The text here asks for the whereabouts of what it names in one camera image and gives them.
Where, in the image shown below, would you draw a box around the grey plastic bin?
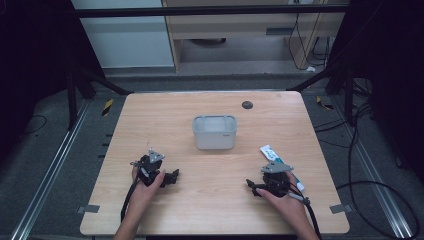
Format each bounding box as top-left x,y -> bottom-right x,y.
192,114 -> 238,151

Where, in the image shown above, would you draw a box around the black curtain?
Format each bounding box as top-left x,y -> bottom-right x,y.
326,0 -> 424,186
0,0 -> 105,164

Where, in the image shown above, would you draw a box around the white blue toothpaste tube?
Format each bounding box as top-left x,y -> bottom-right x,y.
259,144 -> 306,192

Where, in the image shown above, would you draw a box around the black floor cable loop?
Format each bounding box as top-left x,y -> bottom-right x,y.
313,99 -> 422,240

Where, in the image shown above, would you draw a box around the black cables under desk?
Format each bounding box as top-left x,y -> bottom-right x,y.
287,0 -> 332,72

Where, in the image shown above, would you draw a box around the black horizontal frame bar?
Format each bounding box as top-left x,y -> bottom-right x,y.
73,4 -> 350,19

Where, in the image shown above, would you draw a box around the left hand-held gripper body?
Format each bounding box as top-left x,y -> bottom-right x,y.
130,148 -> 166,188

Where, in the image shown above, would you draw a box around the grey tape strip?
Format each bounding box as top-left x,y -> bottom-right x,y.
76,204 -> 101,215
329,203 -> 354,215

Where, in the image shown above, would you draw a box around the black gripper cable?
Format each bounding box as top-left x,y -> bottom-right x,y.
285,185 -> 323,240
120,178 -> 141,222

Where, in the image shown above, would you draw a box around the yellow black hazard tape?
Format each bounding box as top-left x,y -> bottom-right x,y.
101,97 -> 115,117
315,95 -> 335,111

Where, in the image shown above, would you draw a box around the aluminium floor rail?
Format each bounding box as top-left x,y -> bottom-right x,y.
332,95 -> 415,240
9,99 -> 92,240

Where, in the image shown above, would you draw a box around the light wooden desk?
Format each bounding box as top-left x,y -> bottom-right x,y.
161,0 -> 352,72

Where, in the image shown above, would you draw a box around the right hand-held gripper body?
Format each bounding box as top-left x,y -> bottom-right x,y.
260,160 -> 295,198

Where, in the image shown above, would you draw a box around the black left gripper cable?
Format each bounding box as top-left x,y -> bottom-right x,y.
120,178 -> 141,222

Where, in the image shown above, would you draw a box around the person's right hand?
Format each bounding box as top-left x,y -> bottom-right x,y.
255,171 -> 311,222

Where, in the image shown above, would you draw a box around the black metal stand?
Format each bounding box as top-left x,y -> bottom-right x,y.
65,66 -> 135,132
285,64 -> 356,128

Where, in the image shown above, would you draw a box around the thin black floor cable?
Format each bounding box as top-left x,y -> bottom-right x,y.
19,114 -> 48,137

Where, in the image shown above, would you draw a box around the white cabinet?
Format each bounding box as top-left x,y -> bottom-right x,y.
70,0 -> 175,70

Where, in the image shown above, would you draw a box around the person's left hand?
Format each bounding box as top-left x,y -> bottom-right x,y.
127,165 -> 167,210

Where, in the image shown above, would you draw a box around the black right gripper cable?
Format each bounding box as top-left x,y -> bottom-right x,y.
285,185 -> 323,240

